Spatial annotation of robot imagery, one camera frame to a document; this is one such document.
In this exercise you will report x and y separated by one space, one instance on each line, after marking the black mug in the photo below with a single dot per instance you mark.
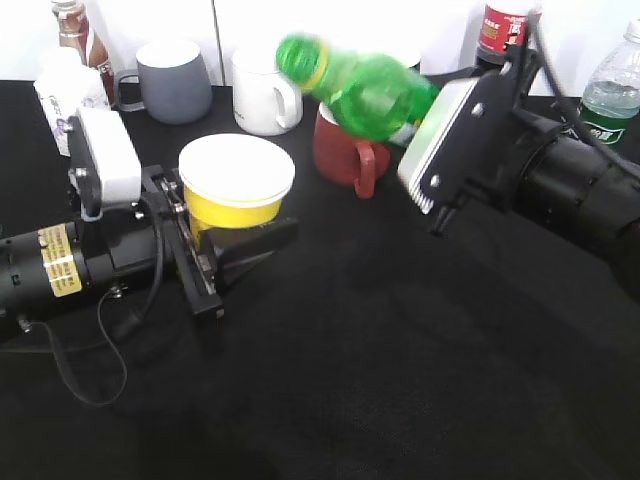
411 59

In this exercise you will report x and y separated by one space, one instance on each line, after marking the red mug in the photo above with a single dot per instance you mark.
346 160

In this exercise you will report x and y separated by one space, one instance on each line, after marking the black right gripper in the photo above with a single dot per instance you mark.
461 150

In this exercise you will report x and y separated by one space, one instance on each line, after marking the green soda bottle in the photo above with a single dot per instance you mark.
370 95

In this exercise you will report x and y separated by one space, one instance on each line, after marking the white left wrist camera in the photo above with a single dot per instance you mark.
104 169

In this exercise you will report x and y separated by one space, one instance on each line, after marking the red label cola bottle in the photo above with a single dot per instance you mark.
502 25

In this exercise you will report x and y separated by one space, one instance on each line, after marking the grey mug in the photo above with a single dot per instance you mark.
174 82

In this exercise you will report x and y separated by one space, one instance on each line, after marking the white blueberry milk carton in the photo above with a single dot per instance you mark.
64 85

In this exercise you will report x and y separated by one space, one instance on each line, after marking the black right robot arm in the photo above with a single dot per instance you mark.
512 159

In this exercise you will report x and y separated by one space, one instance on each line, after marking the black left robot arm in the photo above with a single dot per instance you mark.
62 266

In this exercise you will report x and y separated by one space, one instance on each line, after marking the yellow paper cup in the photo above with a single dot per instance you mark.
233 181

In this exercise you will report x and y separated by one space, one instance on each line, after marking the brown sauce bottle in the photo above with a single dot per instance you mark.
75 31

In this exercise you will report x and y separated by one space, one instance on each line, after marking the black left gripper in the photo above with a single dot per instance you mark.
231 254

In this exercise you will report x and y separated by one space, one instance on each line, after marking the white mug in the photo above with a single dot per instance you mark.
265 102

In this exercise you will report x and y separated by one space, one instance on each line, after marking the clear cestbon water bottle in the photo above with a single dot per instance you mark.
611 97

